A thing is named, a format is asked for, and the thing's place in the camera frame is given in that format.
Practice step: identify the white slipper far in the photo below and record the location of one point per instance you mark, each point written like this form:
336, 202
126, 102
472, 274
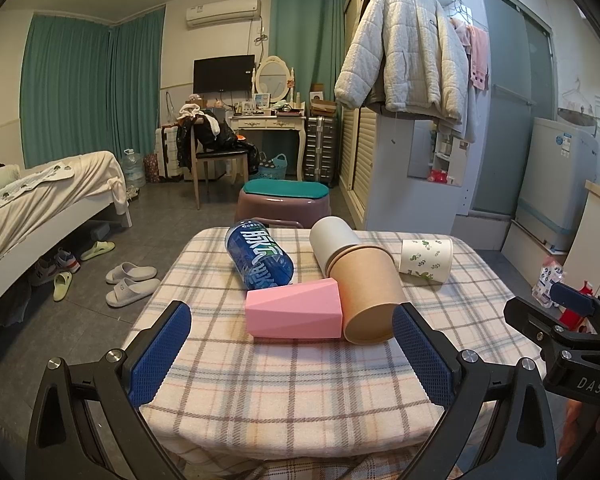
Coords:
130, 271

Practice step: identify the brown paper cup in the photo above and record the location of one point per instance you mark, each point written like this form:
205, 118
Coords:
370, 288

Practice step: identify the white slipper near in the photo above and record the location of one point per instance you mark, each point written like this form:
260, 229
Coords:
127, 291

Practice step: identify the white vanity desk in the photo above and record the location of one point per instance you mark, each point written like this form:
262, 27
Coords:
275, 123

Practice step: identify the teal curtain centre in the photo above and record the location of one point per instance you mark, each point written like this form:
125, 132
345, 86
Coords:
309, 36

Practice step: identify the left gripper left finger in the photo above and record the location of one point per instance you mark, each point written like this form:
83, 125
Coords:
63, 441

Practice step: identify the white green-leaf paper cup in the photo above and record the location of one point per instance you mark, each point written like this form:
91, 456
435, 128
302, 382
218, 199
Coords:
430, 260

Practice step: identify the purple stool teal top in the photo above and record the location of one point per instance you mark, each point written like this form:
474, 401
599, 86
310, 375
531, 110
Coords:
298, 204

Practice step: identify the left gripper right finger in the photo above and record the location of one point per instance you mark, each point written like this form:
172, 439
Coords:
519, 441

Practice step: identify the white plastic cup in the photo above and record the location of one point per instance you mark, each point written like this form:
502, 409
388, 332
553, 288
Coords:
328, 237

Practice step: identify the teal curtain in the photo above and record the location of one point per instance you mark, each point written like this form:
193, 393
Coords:
88, 87
309, 36

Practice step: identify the pink hanging clothes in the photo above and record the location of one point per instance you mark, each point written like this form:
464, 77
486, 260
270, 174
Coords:
476, 42

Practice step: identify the blue drink can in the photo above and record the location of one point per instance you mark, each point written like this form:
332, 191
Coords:
258, 259

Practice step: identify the white wardrobe cabinet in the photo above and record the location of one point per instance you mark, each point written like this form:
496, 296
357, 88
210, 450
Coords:
401, 198

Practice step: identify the wooden chair with clothes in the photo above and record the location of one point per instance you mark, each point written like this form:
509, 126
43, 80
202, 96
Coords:
202, 138

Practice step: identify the black television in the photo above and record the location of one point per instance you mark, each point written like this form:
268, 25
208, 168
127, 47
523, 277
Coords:
223, 74

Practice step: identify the pink faceted cup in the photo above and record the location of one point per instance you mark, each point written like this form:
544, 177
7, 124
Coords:
308, 310

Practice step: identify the teal laundry basket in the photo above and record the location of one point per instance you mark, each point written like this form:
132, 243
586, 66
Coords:
272, 168

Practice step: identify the white slipper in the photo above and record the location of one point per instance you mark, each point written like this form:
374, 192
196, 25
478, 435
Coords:
127, 291
130, 271

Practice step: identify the white air conditioner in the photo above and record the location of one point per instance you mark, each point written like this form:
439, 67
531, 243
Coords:
221, 12

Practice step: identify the green slipper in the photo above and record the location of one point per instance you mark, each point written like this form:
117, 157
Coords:
99, 248
61, 282

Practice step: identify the green slipper far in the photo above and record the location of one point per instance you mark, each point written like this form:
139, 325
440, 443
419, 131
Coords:
99, 248

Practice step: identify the oval vanity mirror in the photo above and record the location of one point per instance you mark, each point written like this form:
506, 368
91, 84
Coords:
272, 78

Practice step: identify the silver suitcase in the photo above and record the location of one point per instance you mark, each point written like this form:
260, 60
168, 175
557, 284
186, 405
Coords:
320, 159

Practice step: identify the white puffer jacket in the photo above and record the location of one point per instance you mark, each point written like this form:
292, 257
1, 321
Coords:
405, 56

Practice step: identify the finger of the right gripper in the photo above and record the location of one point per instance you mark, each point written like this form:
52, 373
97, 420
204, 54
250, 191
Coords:
545, 330
571, 299

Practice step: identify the water jug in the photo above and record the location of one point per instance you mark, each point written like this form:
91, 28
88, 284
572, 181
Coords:
133, 168

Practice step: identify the cream side cabinet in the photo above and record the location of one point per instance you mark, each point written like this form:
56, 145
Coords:
583, 261

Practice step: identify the green slipper near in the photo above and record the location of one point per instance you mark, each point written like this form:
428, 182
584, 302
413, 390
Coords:
61, 282

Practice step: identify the teal curtain left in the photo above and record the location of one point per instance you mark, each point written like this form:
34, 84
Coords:
88, 87

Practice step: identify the bed with beige sheet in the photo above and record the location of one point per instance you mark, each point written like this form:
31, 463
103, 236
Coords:
52, 200

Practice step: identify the sneaker under bed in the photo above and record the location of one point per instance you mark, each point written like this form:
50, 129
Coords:
46, 268

